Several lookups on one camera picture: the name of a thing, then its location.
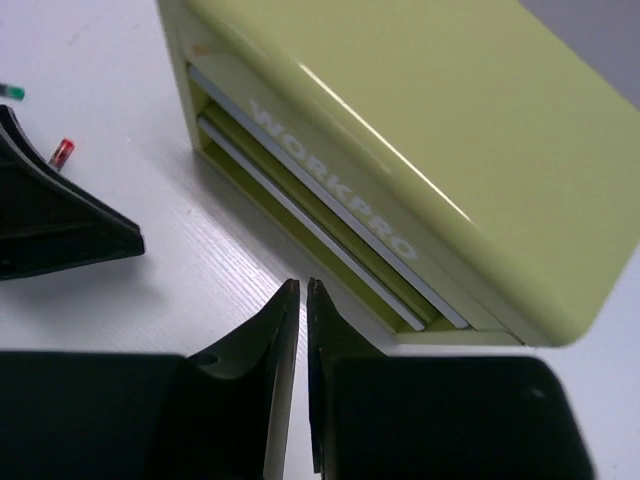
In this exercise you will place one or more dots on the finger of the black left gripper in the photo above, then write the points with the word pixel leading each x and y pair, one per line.
pixel 48 223

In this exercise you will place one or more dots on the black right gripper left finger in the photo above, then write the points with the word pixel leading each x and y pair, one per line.
pixel 221 413

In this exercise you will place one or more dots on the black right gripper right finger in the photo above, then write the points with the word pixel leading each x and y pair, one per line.
pixel 374 416

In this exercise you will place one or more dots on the red refill pen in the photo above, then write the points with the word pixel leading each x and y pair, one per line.
pixel 62 154

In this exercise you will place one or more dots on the green metal tool chest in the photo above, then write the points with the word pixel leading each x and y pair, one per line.
pixel 459 168

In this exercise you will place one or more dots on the green refill pen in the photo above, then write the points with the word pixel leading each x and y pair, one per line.
pixel 12 92

